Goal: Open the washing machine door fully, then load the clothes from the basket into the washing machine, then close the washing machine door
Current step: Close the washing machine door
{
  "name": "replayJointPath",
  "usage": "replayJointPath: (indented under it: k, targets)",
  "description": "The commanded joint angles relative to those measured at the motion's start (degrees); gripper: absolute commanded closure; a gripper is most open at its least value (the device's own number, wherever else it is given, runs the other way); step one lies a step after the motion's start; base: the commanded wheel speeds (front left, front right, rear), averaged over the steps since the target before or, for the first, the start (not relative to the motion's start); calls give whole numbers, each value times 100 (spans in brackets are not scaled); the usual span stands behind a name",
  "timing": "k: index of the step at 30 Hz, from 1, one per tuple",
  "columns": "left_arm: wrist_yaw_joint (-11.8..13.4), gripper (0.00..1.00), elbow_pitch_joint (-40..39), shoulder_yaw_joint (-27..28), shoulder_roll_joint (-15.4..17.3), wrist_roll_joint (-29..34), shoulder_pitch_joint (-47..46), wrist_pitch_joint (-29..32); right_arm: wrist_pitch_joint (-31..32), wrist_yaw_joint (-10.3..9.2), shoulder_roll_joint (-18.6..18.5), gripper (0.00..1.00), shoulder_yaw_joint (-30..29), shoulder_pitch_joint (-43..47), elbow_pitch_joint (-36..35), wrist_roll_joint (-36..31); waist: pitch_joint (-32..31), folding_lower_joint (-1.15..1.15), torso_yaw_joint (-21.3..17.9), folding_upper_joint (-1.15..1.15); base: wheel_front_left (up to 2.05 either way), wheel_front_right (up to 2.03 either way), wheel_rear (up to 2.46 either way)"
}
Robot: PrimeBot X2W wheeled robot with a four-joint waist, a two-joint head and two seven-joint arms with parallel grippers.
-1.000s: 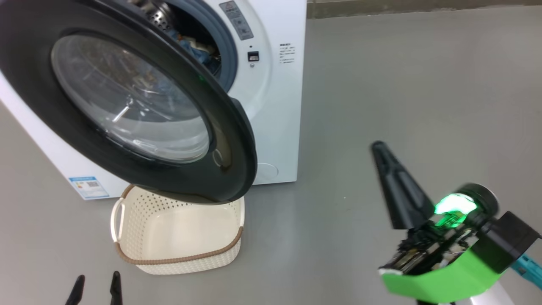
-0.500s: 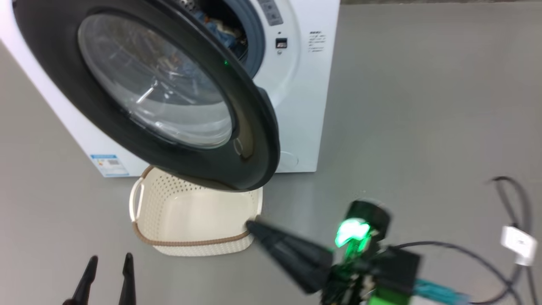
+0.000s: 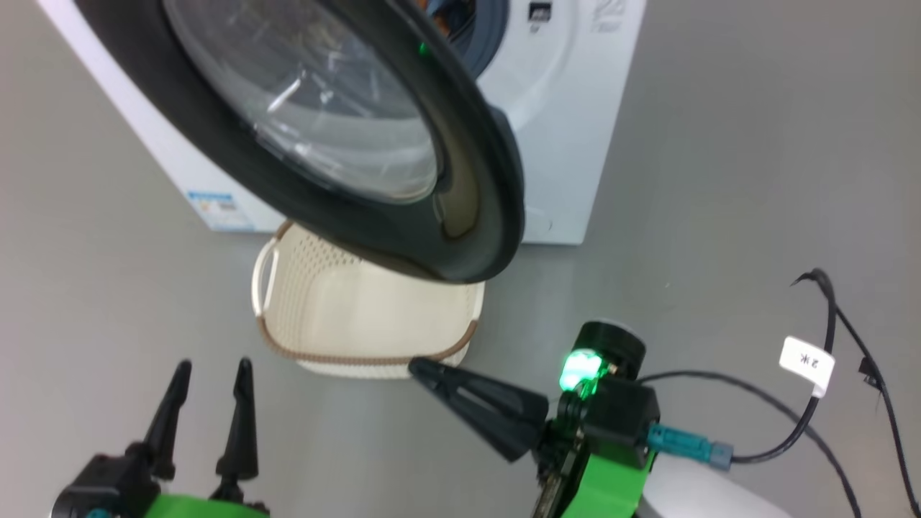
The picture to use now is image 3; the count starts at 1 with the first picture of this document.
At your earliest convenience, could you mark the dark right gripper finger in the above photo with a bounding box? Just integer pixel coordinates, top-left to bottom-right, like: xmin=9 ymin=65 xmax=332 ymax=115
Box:
xmin=408 ymin=358 xmax=549 ymax=463

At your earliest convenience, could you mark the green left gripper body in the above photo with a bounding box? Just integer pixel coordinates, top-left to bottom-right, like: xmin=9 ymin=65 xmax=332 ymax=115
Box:
xmin=140 ymin=493 xmax=271 ymax=518

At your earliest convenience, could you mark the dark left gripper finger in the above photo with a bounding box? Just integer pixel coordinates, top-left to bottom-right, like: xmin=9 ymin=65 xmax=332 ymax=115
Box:
xmin=141 ymin=360 xmax=193 ymax=481
xmin=212 ymin=358 xmax=260 ymax=501

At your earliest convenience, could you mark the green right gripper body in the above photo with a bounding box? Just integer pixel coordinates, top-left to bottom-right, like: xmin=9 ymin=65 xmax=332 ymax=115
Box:
xmin=532 ymin=421 xmax=655 ymax=518

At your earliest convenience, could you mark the washing machine glass door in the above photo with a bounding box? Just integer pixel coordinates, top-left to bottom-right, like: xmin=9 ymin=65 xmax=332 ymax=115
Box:
xmin=72 ymin=0 xmax=526 ymax=283

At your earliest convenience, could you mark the white front-load washing machine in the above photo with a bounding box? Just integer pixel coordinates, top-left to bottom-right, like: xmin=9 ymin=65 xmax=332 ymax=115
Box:
xmin=36 ymin=0 xmax=648 ymax=247

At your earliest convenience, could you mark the cream perforated laundry basket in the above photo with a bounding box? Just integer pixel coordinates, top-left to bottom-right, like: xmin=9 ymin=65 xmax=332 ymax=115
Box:
xmin=252 ymin=219 xmax=485 ymax=380

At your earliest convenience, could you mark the blue energy label sticker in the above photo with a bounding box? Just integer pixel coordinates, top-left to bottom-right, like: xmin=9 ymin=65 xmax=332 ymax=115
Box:
xmin=183 ymin=189 xmax=242 ymax=231

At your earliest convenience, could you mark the small printed text label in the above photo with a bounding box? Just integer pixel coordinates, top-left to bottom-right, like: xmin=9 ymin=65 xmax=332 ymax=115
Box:
xmin=591 ymin=0 xmax=627 ymax=33

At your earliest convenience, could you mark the black cable with teal connector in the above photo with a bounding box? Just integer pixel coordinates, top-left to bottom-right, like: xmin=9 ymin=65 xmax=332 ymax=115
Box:
xmin=645 ymin=268 xmax=921 ymax=518

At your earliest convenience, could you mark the thin black cable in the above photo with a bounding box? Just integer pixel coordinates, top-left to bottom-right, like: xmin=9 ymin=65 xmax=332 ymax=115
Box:
xmin=639 ymin=371 xmax=864 ymax=518

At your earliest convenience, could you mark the white cable tag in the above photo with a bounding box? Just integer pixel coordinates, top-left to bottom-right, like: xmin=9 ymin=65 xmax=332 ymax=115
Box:
xmin=779 ymin=336 xmax=835 ymax=398

